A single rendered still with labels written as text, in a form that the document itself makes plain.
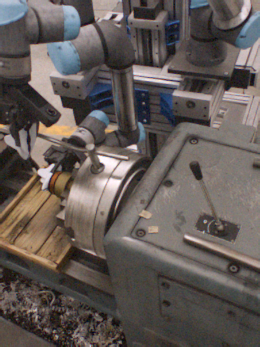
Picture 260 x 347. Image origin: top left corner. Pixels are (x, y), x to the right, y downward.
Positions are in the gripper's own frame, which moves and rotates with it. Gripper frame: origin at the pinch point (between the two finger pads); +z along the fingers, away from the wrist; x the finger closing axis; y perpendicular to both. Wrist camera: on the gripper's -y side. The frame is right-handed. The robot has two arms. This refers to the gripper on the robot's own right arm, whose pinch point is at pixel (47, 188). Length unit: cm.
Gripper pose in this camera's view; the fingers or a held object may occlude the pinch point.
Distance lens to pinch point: 128.1
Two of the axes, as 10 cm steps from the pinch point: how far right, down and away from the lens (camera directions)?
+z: -4.7, 6.7, -5.7
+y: -8.8, -2.9, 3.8
